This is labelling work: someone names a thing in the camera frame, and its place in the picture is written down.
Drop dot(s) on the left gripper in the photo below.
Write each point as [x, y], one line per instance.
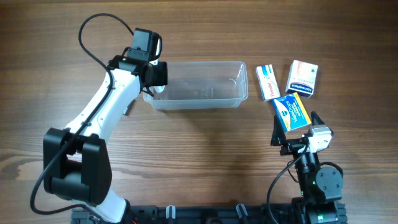
[161, 77]

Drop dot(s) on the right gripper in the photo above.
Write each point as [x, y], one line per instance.
[279, 138]

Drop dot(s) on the blue yellow VapoDrops box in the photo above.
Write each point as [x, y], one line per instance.
[291, 112]

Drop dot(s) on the white calamine lotion bottle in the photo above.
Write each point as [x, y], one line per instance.
[159, 89]

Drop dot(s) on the Hansaplast plaster box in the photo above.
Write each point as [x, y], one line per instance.
[302, 78]

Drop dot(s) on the green Zam-Buk ointment box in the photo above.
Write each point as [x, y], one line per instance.
[128, 109]

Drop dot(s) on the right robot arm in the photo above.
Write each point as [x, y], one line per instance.
[320, 183]

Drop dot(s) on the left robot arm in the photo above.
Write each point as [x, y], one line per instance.
[76, 161]

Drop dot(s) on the clear plastic container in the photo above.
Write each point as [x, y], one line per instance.
[202, 85]

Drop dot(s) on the white Panadol box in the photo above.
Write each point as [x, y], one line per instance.
[267, 82]

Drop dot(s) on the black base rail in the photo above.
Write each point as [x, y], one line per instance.
[283, 213]

